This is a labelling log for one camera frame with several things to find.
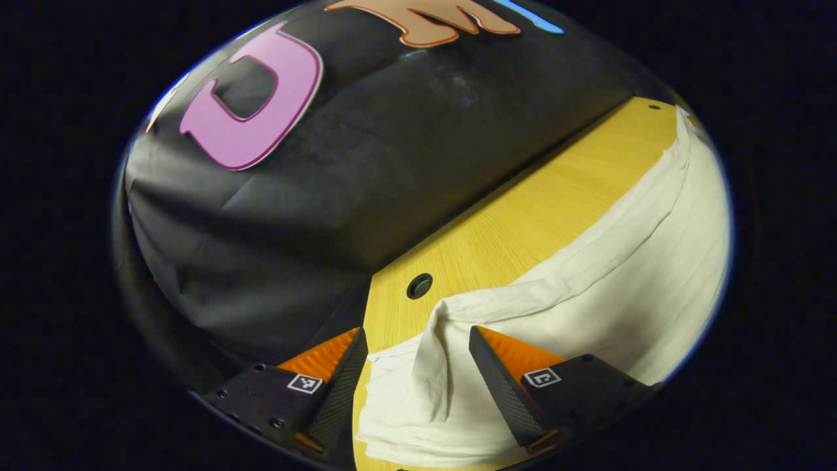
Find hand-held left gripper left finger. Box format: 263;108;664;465
199;327;369;459

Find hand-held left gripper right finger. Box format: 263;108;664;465
468;325;662;455

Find white jeans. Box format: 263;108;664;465
356;107;734;469

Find black backdrop cloth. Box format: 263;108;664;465
111;0;675;394

